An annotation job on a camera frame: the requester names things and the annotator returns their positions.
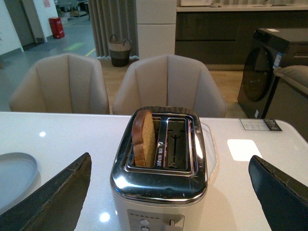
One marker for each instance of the white cabinet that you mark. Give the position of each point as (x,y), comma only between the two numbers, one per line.
(156,27)

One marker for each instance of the white and chrome toaster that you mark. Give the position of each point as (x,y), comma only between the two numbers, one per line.
(169,194)

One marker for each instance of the beige chair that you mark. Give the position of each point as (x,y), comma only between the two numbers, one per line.
(66,83)
(169,80)

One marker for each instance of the beige chair on right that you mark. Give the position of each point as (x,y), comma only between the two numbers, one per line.
(169,80)

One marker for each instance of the printed card on table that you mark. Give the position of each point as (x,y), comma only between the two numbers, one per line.
(260,124)

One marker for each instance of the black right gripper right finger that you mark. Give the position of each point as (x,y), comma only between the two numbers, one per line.
(283,199)

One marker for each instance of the round grey plate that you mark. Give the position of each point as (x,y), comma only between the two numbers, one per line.
(17,173)

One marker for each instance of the dark kitchen counter cabinet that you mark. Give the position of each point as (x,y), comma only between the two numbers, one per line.
(225,37)

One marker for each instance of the woven basket with handles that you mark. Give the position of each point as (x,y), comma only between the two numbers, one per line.
(119,49)

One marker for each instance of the beige chair on left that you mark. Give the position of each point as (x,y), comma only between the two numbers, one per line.
(66,83)

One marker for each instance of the slice of brown bread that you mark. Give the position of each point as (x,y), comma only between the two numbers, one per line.
(143,139)

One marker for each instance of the grey sofa armrest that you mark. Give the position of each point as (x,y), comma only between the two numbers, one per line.
(290,98)

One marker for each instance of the beige pleated curtain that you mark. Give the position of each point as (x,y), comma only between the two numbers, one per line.
(113,17)

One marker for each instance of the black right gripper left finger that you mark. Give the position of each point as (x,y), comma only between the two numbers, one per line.
(56,205)

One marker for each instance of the black washing machine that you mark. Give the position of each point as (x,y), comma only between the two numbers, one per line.
(271,48)

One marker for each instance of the red box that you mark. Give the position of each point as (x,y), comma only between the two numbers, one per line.
(56,27)

